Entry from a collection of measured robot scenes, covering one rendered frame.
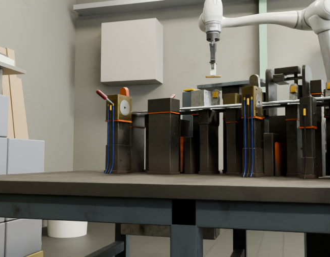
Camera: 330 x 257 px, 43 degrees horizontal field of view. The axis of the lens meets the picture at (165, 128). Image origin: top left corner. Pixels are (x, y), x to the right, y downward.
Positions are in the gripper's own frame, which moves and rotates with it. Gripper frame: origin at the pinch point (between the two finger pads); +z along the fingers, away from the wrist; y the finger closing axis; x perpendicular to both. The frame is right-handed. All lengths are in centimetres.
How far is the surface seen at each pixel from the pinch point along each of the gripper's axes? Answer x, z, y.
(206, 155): -1, 48, 43
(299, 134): 38, 39, 55
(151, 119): -24, 32, 50
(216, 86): 2.4, 11.1, 8.7
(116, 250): -61, 106, -26
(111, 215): -23, 66, 111
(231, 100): 10.3, 21.1, 29.4
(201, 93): -4.6, 16.5, 23.3
